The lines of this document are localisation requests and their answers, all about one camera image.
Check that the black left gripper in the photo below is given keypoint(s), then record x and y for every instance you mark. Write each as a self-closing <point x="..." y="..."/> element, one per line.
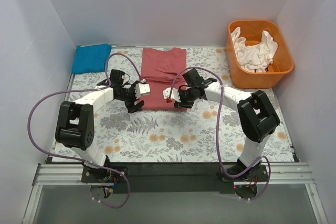
<point x="134" y="98"/>

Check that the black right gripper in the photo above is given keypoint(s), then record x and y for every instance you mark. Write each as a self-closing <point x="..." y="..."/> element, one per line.
<point x="181" y="98"/>

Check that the red t shirt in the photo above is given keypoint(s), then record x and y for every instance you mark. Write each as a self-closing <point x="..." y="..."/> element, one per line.
<point x="159" y="69"/>

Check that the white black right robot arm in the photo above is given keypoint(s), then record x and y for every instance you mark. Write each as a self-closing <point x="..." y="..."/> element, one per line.
<point x="258" y="117"/>

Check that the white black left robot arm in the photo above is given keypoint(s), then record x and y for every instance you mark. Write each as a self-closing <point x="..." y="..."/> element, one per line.
<point x="75" y="126"/>

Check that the white t shirts in basket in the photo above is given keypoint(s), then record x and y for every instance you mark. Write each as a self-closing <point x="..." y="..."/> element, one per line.
<point x="255" y="58"/>

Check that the floral table mat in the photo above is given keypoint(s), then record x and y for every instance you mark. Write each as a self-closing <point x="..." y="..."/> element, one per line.
<point x="175" y="136"/>

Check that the folded blue t shirt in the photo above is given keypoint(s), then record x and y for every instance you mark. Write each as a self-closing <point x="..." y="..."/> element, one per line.
<point x="90" y="58"/>

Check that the orange plastic basket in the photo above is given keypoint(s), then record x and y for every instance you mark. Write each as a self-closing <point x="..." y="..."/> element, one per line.
<point x="252" y="30"/>

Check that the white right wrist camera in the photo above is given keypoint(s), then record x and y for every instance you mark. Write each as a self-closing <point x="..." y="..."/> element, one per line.
<point x="171" y="95"/>

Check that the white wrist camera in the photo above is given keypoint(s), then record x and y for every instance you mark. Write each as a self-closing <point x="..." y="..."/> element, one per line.
<point x="142" y="89"/>
<point x="171" y="95"/>

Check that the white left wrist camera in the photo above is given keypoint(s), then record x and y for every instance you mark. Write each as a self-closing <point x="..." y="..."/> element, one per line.
<point x="142" y="89"/>

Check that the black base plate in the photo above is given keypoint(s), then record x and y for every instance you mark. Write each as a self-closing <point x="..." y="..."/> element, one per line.
<point x="176" y="177"/>

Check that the aluminium frame rail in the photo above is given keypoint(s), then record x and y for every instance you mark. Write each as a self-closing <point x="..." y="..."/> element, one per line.
<point x="71" y="174"/>

